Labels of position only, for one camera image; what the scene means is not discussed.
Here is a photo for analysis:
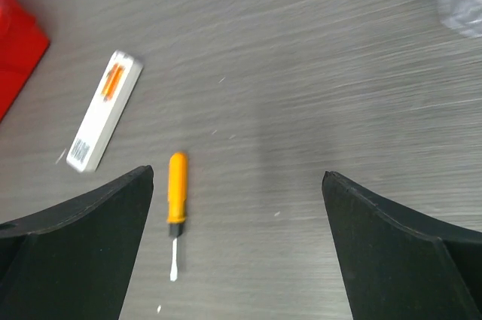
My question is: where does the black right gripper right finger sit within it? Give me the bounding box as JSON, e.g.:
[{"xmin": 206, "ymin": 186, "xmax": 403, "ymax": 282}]
[{"xmin": 322, "ymin": 172, "xmax": 481, "ymax": 319}]

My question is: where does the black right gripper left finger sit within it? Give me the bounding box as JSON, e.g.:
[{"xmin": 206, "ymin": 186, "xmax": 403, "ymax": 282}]
[{"xmin": 1, "ymin": 166, "xmax": 154, "ymax": 319}]

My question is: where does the orange handled screwdriver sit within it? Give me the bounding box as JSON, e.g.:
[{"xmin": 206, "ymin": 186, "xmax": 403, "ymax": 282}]
[{"xmin": 166, "ymin": 152, "xmax": 188, "ymax": 282}]

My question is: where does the white remote with orange batteries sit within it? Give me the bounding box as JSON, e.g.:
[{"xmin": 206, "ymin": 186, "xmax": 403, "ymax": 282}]
[{"xmin": 66, "ymin": 50, "xmax": 143, "ymax": 173}]

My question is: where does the red plastic tray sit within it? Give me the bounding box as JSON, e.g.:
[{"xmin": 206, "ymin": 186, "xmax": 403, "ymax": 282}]
[{"xmin": 1, "ymin": 0, "xmax": 50, "ymax": 117}]

